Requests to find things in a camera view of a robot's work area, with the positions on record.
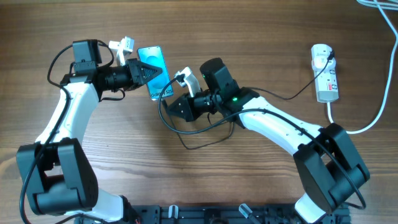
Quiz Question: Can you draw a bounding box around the black USB charging cable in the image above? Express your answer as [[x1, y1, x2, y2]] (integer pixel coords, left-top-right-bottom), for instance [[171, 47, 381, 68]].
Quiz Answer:
[[161, 50, 336, 151]]

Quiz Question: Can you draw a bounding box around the white USB charger plug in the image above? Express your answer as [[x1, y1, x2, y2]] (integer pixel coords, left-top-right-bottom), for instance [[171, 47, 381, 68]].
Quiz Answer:
[[312, 54, 336, 72]]

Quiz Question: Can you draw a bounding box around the Galaxy S25 smartphone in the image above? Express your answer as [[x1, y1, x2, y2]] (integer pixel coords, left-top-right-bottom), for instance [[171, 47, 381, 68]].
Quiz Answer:
[[137, 45, 170, 101]]

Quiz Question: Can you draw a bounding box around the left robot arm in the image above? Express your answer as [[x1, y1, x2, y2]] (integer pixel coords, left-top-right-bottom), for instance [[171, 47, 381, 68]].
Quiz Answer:
[[16, 37, 162, 223]]

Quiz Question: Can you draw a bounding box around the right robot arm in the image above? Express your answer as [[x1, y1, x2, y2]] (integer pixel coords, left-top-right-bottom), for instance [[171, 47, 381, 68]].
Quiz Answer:
[[166, 58, 370, 223]]

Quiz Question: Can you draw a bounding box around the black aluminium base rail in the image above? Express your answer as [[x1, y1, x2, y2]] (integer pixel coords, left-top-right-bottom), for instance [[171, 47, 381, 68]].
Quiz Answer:
[[73, 203, 351, 224]]

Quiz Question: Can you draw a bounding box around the white power strip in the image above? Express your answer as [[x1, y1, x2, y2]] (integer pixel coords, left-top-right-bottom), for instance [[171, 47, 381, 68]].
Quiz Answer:
[[311, 44, 339, 103]]

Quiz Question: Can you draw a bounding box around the left camera black cable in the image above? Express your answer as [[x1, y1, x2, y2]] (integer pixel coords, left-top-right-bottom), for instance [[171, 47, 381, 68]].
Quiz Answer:
[[19, 39, 115, 224]]

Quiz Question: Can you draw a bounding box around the white power strip cord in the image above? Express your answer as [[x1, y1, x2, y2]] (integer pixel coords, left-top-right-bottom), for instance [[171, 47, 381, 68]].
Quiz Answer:
[[326, 0, 398, 135]]

